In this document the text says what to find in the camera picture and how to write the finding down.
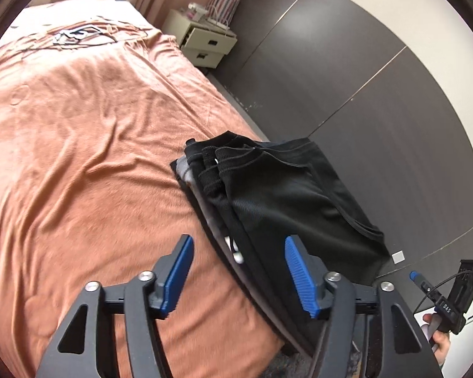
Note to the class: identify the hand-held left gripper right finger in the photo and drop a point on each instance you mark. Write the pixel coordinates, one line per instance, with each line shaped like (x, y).
(299, 275)

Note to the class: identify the cream nightstand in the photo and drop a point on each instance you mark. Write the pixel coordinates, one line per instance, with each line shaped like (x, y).
(209, 41)

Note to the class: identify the black ribbed t-shirt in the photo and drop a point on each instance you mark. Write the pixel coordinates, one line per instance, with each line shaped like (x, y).
(299, 189)

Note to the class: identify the striped paper bag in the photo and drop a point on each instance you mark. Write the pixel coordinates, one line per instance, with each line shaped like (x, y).
(226, 6)

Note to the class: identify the orange blanket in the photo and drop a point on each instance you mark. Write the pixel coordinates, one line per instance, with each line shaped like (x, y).
(82, 145)

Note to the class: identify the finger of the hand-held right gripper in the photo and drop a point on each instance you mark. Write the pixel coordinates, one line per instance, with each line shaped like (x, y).
(414, 275)

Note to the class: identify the person's right hand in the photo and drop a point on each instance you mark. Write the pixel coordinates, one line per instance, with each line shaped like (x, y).
(441, 342)

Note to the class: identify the pile of dark clothes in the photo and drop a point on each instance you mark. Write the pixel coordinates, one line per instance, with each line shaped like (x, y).
(209, 181)

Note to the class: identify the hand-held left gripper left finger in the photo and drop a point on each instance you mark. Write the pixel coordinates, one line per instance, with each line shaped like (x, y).
(177, 279)

